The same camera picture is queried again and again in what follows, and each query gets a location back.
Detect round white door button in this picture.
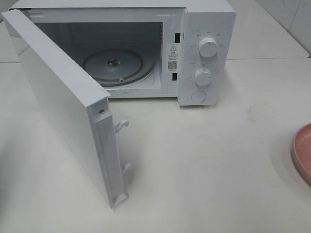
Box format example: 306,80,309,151
191,91,206,103

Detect white microwave knob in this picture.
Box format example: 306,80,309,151
198,36,219,58
194,68,212,86

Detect white microwave door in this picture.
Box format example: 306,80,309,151
2,10,131,208

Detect pink round plate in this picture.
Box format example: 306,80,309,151
292,123,311,186

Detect white microwave oven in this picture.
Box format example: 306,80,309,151
2,0,236,106

